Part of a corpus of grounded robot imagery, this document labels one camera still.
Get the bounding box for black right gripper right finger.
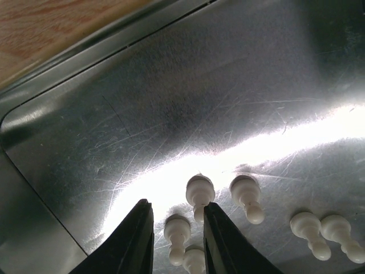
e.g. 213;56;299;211
204;202;281;274

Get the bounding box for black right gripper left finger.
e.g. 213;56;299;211
72;199;154;274

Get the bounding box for yellow metal tin box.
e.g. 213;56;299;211
1;1;364;273

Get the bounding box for white chess pawn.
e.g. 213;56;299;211
230;175;265;225
182;249;205;274
290;212;331;261
164;214;191;266
185;176;216;223
321;215;364;264

